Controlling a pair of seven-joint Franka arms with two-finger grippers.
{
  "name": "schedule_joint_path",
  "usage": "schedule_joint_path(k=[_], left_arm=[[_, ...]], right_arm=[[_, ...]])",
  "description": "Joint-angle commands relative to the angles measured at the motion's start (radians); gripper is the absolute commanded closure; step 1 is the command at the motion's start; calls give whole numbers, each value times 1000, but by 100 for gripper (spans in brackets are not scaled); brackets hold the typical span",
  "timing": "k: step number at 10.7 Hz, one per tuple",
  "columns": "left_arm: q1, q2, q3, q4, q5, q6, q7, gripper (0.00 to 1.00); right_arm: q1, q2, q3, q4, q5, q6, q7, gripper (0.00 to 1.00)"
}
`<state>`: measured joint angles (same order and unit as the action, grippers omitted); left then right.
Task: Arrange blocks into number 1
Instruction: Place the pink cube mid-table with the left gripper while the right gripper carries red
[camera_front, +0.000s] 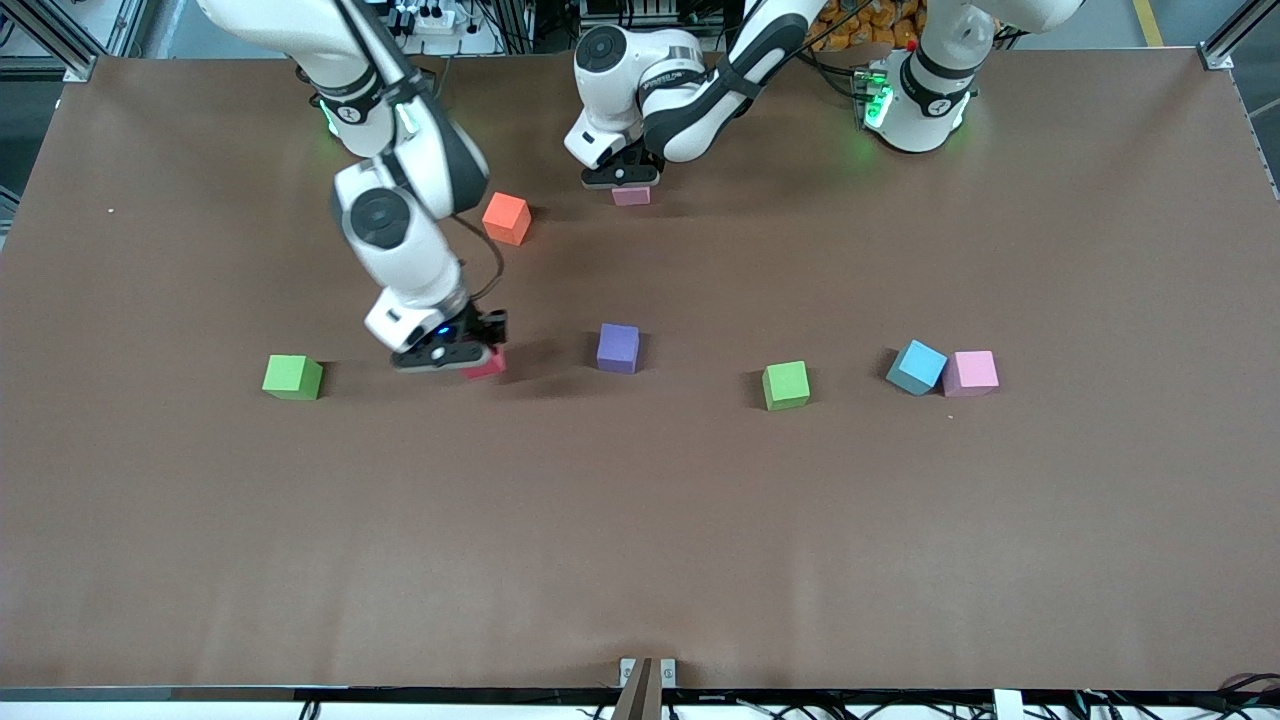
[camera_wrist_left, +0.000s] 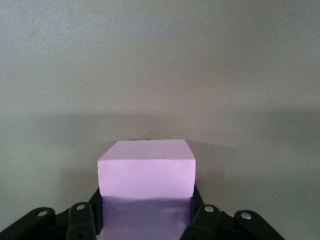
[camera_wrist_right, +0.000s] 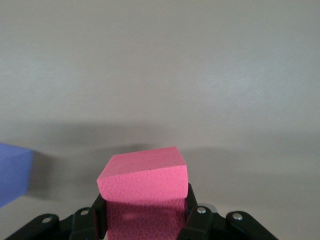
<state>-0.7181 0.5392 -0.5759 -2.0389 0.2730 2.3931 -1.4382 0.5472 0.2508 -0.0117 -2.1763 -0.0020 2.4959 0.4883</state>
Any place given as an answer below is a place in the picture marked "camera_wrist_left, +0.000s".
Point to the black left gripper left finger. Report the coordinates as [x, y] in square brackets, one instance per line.
[80, 220]

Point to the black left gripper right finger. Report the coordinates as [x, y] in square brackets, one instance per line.
[207, 222]

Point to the lilac pink foam cube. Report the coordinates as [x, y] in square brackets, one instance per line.
[146, 175]

